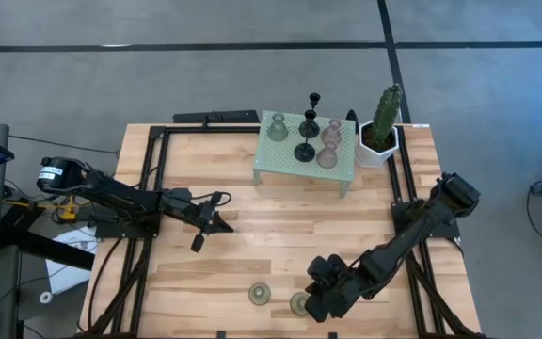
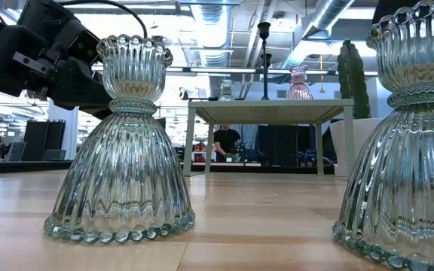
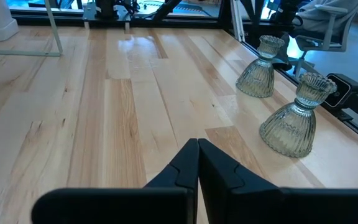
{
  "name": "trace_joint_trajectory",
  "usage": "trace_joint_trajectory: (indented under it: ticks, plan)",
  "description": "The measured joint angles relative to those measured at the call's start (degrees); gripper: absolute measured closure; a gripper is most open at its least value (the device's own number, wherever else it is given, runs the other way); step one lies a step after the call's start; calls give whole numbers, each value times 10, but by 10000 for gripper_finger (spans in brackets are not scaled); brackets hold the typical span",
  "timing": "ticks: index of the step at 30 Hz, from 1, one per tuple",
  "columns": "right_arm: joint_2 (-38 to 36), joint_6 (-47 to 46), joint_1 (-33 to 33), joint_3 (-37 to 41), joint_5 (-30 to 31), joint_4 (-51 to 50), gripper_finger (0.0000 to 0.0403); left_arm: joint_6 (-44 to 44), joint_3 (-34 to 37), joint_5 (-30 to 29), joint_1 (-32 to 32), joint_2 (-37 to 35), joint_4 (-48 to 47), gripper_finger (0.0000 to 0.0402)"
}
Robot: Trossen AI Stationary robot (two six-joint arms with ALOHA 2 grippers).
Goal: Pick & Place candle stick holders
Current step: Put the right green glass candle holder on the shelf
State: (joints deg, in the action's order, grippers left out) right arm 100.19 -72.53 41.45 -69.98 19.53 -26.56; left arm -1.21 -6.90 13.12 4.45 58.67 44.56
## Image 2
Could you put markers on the silver spiral air duct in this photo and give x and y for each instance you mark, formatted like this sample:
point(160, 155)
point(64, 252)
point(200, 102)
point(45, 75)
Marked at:
point(326, 15)
point(213, 30)

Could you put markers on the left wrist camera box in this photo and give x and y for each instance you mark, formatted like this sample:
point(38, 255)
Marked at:
point(81, 45)

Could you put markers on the person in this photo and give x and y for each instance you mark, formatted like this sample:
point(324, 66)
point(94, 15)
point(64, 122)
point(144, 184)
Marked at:
point(226, 141)

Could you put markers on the green cactus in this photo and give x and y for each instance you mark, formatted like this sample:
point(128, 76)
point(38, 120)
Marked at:
point(356, 83)

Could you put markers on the pink ribbed glass candle holder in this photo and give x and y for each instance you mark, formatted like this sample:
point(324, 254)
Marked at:
point(299, 90)

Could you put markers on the short black metal candlestick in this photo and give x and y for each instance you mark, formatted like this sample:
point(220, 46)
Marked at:
point(269, 58)

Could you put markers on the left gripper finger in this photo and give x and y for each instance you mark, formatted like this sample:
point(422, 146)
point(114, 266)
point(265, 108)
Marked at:
point(77, 88)

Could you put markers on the beige shelf table with rattan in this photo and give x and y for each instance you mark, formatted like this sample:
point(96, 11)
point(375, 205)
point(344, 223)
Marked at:
point(273, 111)

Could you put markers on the yellow hanging pendant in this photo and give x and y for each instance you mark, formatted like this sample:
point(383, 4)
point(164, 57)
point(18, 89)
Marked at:
point(322, 89)

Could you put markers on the clear ribbed glass candle holder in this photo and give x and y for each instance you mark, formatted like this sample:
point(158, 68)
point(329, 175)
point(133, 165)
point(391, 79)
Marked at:
point(126, 169)
point(226, 92)
point(409, 169)

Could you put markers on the black cabinets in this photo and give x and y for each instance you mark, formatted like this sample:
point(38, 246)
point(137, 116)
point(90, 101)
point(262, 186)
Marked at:
point(43, 137)

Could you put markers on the white planter pot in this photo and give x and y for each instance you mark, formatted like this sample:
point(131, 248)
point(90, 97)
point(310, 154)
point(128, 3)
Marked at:
point(364, 135)

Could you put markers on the tall black metal candlestick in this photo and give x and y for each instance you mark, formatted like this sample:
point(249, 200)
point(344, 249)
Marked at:
point(264, 75)

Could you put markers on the grey chair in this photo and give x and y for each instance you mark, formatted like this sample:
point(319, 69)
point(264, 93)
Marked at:
point(16, 151)

